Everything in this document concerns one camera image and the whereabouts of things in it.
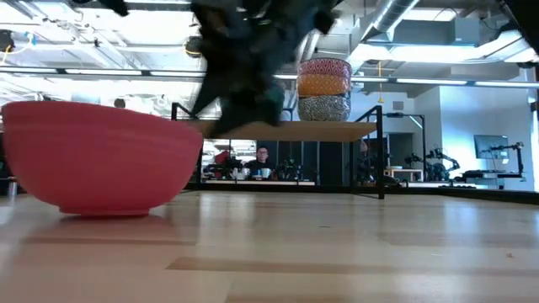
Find wooden shelf with black legs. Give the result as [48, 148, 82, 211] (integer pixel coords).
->
[170, 102, 387, 200]

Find black metal table frame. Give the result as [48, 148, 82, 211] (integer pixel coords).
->
[184, 179, 539, 206]

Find small blue striped bowl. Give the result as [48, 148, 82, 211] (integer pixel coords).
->
[296, 93, 352, 123]

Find small pink patterned bowl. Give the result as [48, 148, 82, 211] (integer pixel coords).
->
[297, 57, 353, 79]

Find person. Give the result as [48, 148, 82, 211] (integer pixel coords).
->
[243, 146, 275, 180]
[356, 140, 375, 183]

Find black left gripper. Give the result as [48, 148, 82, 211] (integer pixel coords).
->
[189, 0, 340, 139]

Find background dark monitor screen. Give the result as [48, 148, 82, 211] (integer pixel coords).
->
[473, 134, 510, 161]

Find large red bowl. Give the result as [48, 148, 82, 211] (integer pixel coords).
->
[1, 100, 205, 217]

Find small yellow patterned bowl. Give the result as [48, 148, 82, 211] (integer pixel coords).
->
[296, 74, 353, 98]

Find background black robot arms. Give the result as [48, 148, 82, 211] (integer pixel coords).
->
[403, 146, 462, 183]

